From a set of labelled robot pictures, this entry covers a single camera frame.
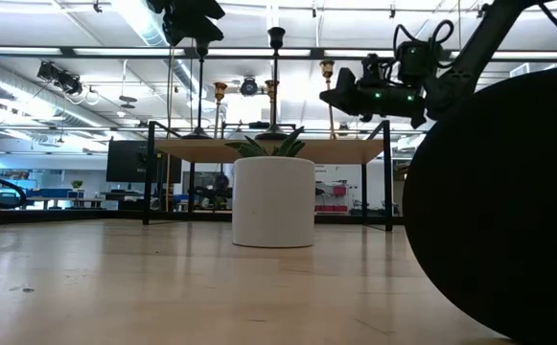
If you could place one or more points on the white cylindrical plant pot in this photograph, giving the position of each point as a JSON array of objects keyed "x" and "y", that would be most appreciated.
[{"x": 273, "y": 201}]

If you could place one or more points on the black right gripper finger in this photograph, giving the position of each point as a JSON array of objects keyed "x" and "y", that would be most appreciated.
[{"x": 342, "y": 93}]

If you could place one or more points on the black overhead light bar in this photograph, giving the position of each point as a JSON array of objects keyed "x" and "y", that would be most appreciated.
[{"x": 115, "y": 52}]

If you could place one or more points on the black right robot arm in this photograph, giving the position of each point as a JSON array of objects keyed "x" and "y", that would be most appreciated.
[{"x": 479, "y": 43}]

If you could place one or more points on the black candle stick holder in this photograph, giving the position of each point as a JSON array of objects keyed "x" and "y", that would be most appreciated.
[
  {"x": 202, "y": 50},
  {"x": 276, "y": 36}
]

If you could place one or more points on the red storage bins rack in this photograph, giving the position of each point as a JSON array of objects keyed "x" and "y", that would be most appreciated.
[{"x": 333, "y": 199}]

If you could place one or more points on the gold candle stick holder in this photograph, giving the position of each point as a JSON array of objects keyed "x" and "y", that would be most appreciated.
[
  {"x": 271, "y": 86},
  {"x": 220, "y": 90},
  {"x": 327, "y": 67}
]

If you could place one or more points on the green striped succulent plant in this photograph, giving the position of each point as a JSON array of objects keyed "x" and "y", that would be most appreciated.
[{"x": 290, "y": 146}]

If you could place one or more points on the large black round disc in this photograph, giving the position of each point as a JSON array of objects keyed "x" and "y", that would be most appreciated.
[{"x": 498, "y": 215}]

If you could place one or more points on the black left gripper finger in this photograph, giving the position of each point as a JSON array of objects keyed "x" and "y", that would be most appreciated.
[
  {"x": 178, "y": 29},
  {"x": 208, "y": 29}
]

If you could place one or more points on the wooden shelf with black frame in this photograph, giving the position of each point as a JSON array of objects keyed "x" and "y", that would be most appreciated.
[{"x": 335, "y": 151}]

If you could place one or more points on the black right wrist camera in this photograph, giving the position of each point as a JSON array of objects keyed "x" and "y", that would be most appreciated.
[{"x": 414, "y": 62}]

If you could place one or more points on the black overhead camera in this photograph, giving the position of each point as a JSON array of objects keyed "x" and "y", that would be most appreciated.
[
  {"x": 62, "y": 79},
  {"x": 248, "y": 86}
]

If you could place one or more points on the black computer monitor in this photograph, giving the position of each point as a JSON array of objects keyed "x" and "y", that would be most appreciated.
[{"x": 124, "y": 160}]

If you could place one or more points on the small green background plant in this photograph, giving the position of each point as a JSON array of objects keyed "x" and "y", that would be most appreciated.
[{"x": 76, "y": 184}]

